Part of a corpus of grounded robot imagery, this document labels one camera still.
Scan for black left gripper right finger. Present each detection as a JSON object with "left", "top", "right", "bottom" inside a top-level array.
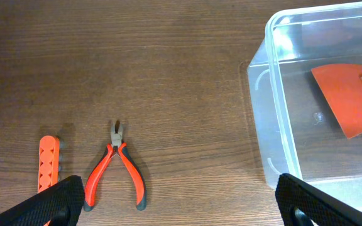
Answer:
[{"left": 275, "top": 173, "right": 362, "bottom": 226}]

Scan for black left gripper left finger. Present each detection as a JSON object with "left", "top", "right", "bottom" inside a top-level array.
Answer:
[{"left": 0, "top": 175, "right": 85, "bottom": 226}]

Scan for orange bit holder strip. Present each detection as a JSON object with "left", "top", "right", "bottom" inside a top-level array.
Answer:
[{"left": 37, "top": 136, "right": 60, "bottom": 193}]

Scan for red black cutting pliers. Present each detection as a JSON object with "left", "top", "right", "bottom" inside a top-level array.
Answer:
[{"left": 83, "top": 120, "right": 148, "bottom": 212}]

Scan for red scraper with wooden handle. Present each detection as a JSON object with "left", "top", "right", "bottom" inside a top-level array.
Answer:
[{"left": 311, "top": 63, "right": 362, "bottom": 139}]

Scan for clear plastic container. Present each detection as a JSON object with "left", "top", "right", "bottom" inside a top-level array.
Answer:
[{"left": 247, "top": 2, "right": 362, "bottom": 212}]

